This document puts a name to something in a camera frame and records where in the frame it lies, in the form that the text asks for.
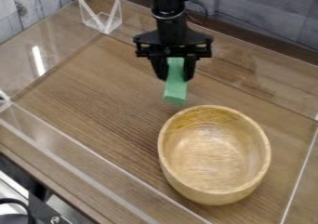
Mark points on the wooden bowl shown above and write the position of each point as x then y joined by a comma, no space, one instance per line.
214,154

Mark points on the clear acrylic enclosure walls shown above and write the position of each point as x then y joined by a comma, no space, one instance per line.
84,112

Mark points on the clear acrylic corner bracket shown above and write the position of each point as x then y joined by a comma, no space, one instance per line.
100,21

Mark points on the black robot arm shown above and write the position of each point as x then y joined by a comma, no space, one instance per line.
171,7

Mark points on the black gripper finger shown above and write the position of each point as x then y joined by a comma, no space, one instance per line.
190,65
159,65

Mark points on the black metal mount bracket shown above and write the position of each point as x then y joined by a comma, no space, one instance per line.
41,210

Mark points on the green rectangular block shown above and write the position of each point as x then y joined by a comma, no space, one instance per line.
175,89

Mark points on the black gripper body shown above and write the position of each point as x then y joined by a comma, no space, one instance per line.
172,40

